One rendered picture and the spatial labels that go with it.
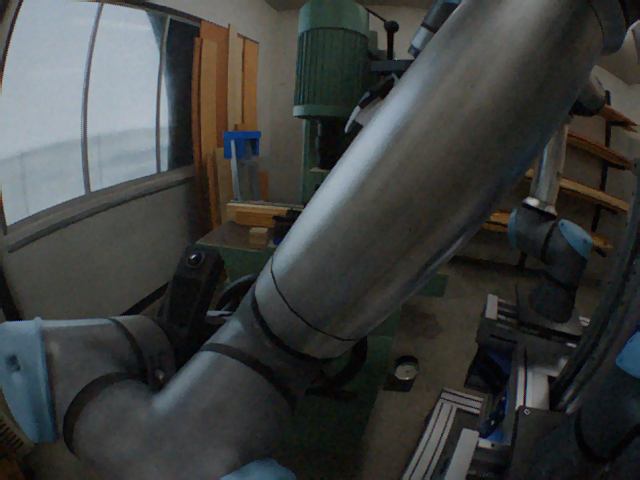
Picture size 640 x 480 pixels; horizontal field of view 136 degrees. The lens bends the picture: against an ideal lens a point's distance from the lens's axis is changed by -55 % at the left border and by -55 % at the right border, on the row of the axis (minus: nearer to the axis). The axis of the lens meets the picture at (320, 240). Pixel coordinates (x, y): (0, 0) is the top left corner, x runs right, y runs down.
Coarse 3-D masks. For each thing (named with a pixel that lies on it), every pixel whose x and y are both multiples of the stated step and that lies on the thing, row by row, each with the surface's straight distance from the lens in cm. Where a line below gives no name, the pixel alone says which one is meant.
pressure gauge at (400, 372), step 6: (396, 360) 71; (402, 360) 70; (408, 360) 69; (414, 360) 70; (396, 366) 70; (402, 366) 70; (408, 366) 70; (414, 366) 70; (396, 372) 71; (402, 372) 71; (408, 372) 72; (414, 372) 72; (402, 378) 73; (408, 378) 73
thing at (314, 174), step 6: (318, 168) 72; (324, 168) 73; (330, 168) 73; (312, 174) 68; (318, 174) 68; (324, 174) 67; (312, 180) 68; (318, 180) 68; (324, 180) 67; (312, 186) 68; (312, 192) 69
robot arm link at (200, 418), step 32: (96, 384) 16; (128, 384) 16; (192, 384) 15; (224, 384) 15; (256, 384) 16; (96, 416) 15; (128, 416) 15; (160, 416) 15; (192, 416) 14; (224, 416) 14; (256, 416) 15; (288, 416) 17; (96, 448) 15; (128, 448) 14; (160, 448) 14; (192, 448) 14; (224, 448) 14; (256, 448) 15
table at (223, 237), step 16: (224, 224) 83; (240, 224) 82; (208, 240) 72; (224, 240) 72; (240, 240) 71; (224, 256) 69; (240, 256) 67; (256, 256) 65; (256, 272) 67; (432, 288) 64
